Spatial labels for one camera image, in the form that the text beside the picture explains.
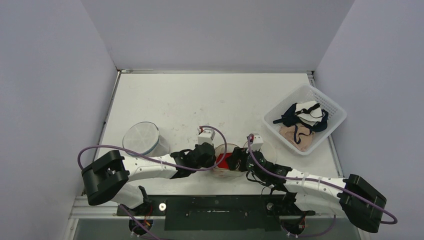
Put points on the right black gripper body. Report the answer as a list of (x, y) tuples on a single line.
[(238, 159)]

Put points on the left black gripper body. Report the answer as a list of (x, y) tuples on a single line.
[(209, 163)]

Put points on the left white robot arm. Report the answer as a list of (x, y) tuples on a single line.
[(109, 177)]

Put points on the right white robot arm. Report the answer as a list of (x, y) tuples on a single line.
[(352, 197)]

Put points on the blue-trim mesh laundry bag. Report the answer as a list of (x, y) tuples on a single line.
[(145, 138)]

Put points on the navy blue bra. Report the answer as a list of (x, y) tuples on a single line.
[(292, 117)]

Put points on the beige bra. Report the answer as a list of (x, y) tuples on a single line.
[(298, 135)]

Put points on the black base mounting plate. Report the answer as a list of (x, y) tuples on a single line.
[(220, 212)]

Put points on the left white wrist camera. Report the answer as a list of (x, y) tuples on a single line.
[(205, 135)]

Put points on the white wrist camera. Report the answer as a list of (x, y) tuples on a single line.
[(205, 135), (254, 142)]

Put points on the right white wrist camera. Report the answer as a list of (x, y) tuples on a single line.
[(254, 142)]

